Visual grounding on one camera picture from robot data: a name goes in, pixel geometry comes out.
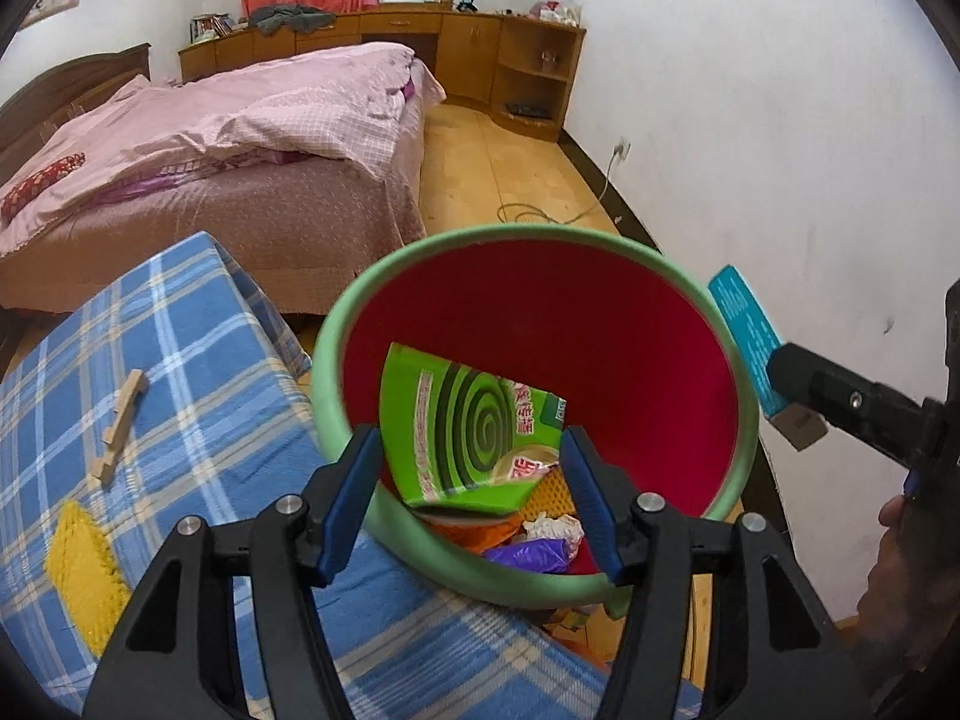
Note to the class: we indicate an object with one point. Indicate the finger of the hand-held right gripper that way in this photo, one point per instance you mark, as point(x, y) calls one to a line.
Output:
point(847, 397)

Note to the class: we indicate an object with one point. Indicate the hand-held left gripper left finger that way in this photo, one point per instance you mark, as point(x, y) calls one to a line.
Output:
point(349, 495)

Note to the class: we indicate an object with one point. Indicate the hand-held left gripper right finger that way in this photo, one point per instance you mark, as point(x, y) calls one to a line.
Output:
point(592, 510)

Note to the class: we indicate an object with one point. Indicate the yellow foam fruit net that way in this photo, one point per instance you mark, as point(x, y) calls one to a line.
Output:
point(79, 585)
point(555, 495)

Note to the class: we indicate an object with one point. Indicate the white paper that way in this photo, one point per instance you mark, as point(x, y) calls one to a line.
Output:
point(555, 526)

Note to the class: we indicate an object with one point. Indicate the purple plastic bag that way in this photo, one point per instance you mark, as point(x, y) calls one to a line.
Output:
point(525, 556)

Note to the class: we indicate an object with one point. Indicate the white and teal box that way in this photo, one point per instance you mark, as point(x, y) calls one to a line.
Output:
point(742, 322)

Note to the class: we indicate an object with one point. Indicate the green spiral print box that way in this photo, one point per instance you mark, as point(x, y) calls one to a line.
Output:
point(465, 420)

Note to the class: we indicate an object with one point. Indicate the green and red bin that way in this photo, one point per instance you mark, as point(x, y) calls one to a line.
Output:
point(600, 330)

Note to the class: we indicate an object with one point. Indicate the person's right hand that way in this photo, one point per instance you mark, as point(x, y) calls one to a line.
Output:
point(907, 592)

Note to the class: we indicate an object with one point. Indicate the blue plaid tablecloth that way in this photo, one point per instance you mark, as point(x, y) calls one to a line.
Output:
point(187, 390)

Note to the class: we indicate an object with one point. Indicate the wooden block piece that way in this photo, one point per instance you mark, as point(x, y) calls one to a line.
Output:
point(120, 424)

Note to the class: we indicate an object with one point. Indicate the bed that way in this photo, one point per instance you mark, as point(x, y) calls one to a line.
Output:
point(262, 217)

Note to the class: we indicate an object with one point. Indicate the black shelf item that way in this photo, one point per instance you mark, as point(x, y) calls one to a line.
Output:
point(525, 110)

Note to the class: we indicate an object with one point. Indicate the pink quilt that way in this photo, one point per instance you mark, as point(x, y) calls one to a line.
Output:
point(225, 105)

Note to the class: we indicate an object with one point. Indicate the red floral pillow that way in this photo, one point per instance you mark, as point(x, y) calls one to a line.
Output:
point(37, 187)

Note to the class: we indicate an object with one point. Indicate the wooden cabinet desk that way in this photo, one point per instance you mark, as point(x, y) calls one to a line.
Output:
point(465, 52)

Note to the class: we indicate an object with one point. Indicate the grey clothes pile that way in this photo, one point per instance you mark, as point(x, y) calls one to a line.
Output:
point(289, 19)

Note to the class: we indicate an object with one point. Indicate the pink and white clutter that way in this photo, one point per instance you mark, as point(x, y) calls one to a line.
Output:
point(555, 13)

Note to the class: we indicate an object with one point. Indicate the stack of books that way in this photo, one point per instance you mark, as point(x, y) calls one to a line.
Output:
point(210, 26)

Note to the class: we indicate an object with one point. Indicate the brown wooden headboard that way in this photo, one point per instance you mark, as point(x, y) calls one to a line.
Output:
point(67, 82)

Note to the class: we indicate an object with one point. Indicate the white wall socket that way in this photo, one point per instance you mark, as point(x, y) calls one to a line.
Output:
point(621, 150)

